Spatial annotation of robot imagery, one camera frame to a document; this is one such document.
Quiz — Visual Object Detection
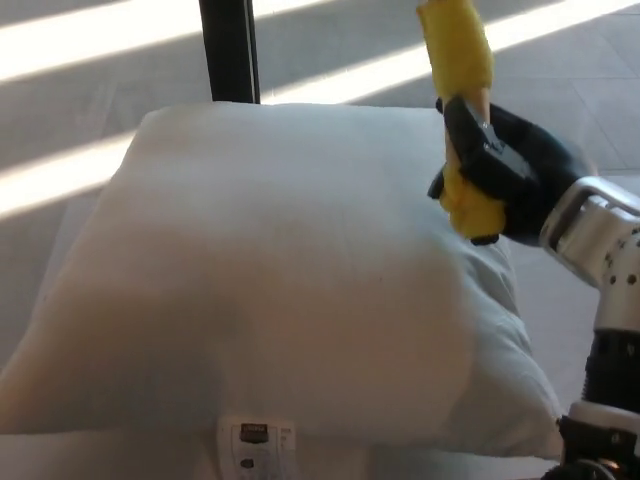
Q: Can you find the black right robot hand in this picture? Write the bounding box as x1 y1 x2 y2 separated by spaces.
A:
427 97 597 248

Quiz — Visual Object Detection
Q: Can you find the hammer with yellow handle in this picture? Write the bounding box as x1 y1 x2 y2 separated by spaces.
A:
416 0 506 239

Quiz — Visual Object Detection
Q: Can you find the black vertical post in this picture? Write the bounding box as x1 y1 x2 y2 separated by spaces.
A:
198 0 262 105

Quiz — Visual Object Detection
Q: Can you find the white square pillow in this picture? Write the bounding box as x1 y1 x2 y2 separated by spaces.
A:
0 102 565 480

